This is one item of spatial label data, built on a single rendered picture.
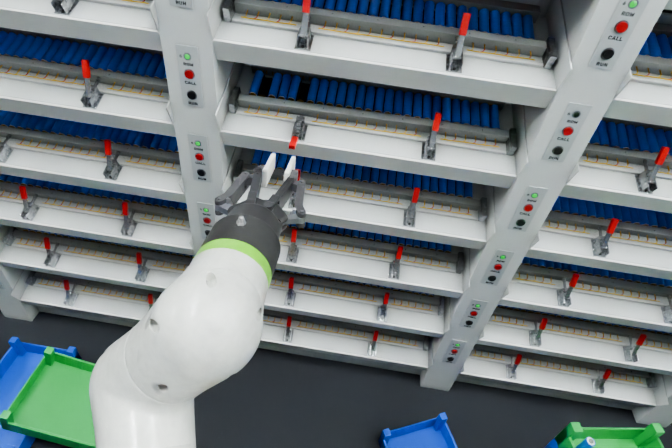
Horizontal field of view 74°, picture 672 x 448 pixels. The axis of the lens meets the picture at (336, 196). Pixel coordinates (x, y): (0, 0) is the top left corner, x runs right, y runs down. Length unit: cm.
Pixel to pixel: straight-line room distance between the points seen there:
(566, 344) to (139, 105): 126
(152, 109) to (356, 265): 61
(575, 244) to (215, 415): 110
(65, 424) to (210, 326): 115
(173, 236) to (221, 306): 82
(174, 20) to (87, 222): 67
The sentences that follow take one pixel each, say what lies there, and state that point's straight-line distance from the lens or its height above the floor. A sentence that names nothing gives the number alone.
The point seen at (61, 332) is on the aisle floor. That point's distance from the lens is 178.
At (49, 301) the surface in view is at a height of 12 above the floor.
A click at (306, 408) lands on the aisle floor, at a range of 151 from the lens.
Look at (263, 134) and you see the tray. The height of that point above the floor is 88.
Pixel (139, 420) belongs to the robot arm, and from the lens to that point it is 52.
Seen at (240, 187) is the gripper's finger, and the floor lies 94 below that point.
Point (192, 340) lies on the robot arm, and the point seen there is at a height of 102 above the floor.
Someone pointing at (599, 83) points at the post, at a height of 109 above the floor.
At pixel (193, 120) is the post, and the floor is 89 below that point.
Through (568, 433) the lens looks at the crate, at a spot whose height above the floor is 46.
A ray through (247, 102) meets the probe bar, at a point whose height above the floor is 91.
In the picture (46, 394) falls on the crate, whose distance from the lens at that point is 159.
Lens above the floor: 138
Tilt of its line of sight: 40 degrees down
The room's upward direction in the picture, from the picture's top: 8 degrees clockwise
